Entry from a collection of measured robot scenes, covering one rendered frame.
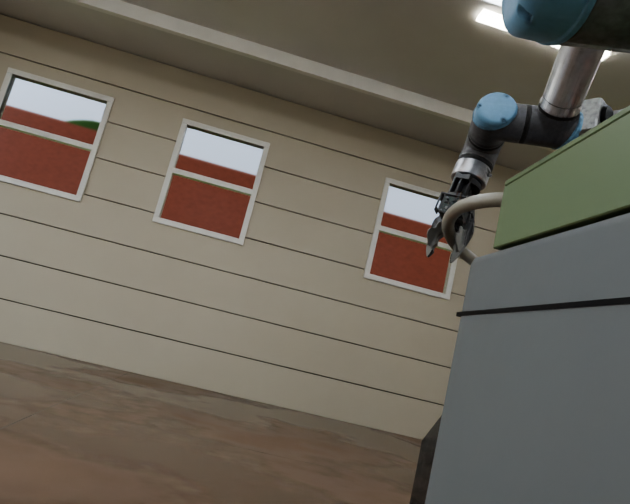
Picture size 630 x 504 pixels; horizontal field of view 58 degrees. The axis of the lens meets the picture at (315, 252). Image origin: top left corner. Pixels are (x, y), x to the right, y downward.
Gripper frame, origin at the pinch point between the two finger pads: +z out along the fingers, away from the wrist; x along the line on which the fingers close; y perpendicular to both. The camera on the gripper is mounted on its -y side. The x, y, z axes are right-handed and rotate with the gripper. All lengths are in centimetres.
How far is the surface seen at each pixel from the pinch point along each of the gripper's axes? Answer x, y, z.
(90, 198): -576, -309, -86
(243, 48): -410, -261, -294
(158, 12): -490, -199, -285
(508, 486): 41, 80, 47
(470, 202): 9.0, 20.0, -5.5
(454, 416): 34, 72, 43
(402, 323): -233, -575, -121
